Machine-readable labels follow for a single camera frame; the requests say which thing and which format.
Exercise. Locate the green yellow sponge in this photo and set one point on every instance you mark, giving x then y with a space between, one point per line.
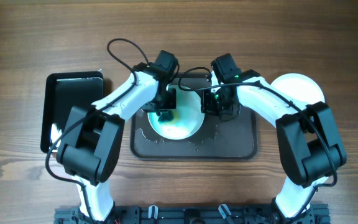
168 117

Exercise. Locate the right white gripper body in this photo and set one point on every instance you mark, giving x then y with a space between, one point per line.
215 101

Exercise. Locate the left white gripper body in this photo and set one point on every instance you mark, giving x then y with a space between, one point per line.
162 101

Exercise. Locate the white plate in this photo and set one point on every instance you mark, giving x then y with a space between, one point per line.
299 87
187 116

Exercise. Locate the black rectangular water tray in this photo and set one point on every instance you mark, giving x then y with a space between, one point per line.
62 92

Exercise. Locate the dark brown serving tray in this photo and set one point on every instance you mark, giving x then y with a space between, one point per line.
236 139

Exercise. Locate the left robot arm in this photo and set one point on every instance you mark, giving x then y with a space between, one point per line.
89 146

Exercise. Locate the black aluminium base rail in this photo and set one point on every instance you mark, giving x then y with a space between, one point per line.
253 213

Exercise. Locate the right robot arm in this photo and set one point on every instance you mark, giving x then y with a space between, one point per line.
310 146

